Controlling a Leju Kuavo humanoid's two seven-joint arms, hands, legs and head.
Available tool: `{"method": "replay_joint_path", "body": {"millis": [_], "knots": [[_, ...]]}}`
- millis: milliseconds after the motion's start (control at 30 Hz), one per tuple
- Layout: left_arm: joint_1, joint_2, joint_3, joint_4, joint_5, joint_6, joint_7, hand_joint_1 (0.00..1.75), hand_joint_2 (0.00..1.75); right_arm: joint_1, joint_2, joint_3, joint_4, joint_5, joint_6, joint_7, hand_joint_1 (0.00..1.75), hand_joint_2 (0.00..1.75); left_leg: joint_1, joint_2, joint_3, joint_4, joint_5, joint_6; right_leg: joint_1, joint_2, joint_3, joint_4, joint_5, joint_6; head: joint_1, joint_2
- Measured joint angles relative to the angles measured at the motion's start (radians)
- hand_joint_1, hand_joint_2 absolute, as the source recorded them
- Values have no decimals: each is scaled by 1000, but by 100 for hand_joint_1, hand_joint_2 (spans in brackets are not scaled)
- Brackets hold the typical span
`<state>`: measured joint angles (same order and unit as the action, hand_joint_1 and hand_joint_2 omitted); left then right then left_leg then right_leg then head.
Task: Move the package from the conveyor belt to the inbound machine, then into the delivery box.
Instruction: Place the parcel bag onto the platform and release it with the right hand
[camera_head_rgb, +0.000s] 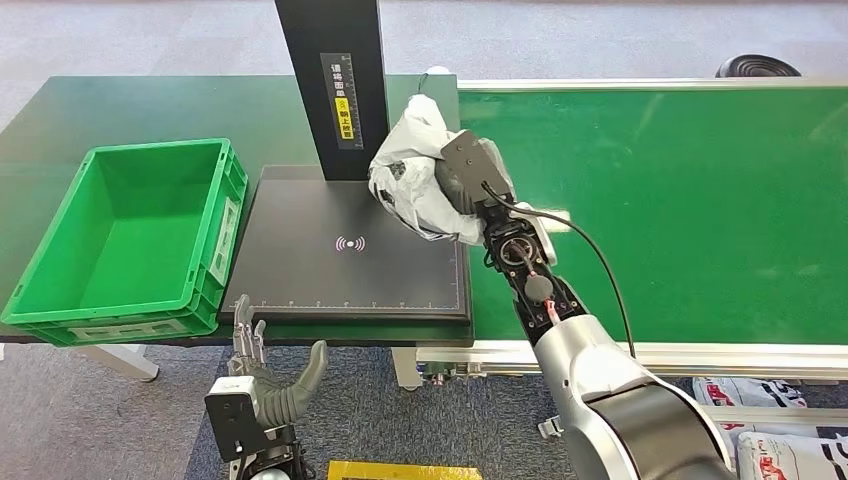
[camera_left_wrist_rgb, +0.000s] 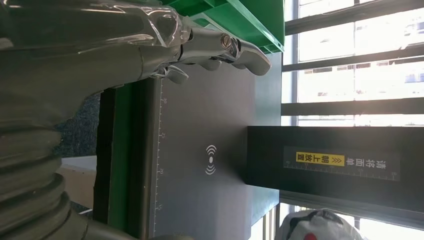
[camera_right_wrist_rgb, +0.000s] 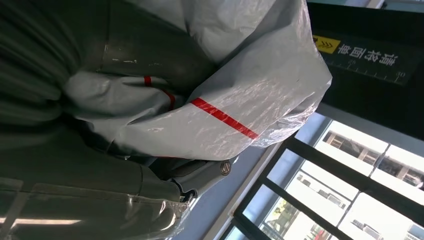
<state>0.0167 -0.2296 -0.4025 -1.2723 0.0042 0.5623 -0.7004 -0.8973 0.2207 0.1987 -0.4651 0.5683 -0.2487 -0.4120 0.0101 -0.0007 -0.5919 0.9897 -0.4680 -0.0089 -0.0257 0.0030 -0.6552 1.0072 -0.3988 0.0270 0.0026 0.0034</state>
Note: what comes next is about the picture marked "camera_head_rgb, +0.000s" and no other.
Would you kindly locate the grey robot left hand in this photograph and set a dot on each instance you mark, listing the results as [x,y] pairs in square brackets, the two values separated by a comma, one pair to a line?
[278,401]

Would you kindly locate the white upright table leg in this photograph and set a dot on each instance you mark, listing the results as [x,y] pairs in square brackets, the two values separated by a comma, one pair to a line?
[405,368]

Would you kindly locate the yellow black machine label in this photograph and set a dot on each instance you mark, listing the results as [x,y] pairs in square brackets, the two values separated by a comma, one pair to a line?
[343,119]

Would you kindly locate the white courier package bag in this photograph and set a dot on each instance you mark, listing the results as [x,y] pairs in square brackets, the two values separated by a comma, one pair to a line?
[411,146]

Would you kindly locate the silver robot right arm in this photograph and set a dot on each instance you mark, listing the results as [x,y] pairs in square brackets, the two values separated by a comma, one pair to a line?
[596,384]

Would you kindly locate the black ribbed round base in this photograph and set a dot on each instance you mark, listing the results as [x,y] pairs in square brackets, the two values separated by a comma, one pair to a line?
[756,66]

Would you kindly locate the aluminium conveyor frame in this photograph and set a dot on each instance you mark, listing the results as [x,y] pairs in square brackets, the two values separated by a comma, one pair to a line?
[477,354]

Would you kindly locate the green plastic crate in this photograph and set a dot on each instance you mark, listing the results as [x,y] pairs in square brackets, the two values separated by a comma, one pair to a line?
[126,225]

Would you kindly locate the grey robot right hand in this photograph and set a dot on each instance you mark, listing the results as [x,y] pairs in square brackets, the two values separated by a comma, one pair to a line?
[454,192]

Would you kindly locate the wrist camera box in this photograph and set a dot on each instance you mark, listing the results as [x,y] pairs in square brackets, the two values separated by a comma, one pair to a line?
[477,166]
[232,417]

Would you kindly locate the small white round knob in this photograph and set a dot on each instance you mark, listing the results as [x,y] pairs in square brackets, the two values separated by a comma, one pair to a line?
[438,69]

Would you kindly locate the yellow black floor marker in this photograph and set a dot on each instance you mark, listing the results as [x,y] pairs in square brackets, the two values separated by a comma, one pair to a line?
[404,472]

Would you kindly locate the green conveyor belt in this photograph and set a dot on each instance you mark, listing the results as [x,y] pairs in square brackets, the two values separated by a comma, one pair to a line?
[729,199]

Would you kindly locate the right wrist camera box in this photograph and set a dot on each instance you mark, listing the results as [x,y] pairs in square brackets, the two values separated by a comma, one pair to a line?
[477,166]

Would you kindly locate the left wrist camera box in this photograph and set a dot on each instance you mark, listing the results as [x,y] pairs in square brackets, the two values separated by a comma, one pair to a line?
[232,417]

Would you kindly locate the white slanted table leg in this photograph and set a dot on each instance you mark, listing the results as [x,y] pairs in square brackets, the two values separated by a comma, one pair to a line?
[122,361]

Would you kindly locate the white red floor package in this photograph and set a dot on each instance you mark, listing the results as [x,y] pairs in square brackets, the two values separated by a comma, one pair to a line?
[748,392]
[795,457]

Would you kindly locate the black inbound scanning machine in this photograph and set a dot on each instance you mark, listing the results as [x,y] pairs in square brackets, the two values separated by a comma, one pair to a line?
[344,285]

